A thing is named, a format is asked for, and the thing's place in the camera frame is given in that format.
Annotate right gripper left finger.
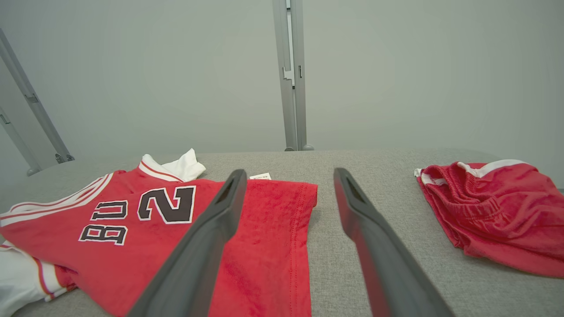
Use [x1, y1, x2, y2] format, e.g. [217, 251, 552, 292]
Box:
[127, 169, 248, 317]

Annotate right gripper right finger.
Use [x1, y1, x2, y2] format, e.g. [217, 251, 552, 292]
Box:
[333, 167, 454, 317]

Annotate red jersey with black number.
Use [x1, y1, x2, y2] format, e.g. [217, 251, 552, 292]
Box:
[0, 148, 319, 317]

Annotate red shorts with white stripe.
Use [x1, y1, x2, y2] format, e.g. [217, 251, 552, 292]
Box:
[414, 159, 564, 279]

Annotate upright grey metal post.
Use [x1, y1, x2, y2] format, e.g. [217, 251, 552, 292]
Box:
[272, 0, 314, 151]

